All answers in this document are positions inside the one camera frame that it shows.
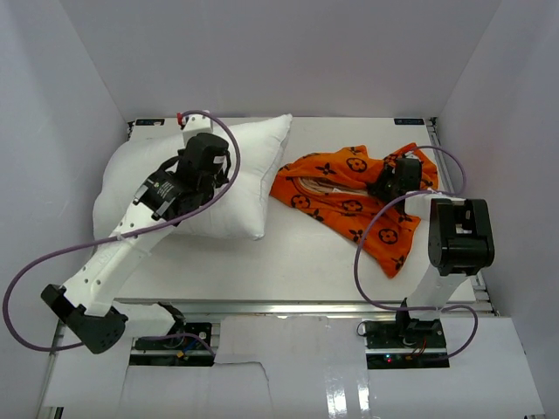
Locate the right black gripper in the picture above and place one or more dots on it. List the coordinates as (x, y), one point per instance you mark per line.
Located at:
(376, 189)

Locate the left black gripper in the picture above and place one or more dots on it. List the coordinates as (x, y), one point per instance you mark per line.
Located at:
(222, 178)

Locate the orange patterned pillowcase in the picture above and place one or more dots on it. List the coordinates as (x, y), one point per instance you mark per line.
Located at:
(332, 189)

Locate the white pillow insert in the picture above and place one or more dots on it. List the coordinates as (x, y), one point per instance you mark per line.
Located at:
(241, 213)

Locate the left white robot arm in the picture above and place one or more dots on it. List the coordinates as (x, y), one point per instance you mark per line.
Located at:
(179, 187)

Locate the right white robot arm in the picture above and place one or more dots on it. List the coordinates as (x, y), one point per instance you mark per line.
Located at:
(460, 244)

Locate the left blue corner label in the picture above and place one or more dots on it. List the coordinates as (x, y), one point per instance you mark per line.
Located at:
(155, 122)

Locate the blue corner label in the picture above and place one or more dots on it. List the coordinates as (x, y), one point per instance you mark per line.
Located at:
(409, 121)
(155, 122)

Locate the right blue corner label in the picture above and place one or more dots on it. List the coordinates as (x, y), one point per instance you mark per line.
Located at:
(409, 121)

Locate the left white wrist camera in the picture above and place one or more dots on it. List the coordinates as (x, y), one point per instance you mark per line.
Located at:
(194, 124)

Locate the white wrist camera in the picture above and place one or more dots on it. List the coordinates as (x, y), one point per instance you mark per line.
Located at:
(194, 124)
(409, 155)

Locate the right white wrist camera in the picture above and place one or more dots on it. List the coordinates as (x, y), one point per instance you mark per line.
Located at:
(409, 155)

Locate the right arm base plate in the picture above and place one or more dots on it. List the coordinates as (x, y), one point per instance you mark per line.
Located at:
(391, 347)

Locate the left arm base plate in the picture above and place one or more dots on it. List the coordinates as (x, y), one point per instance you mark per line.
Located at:
(187, 344)

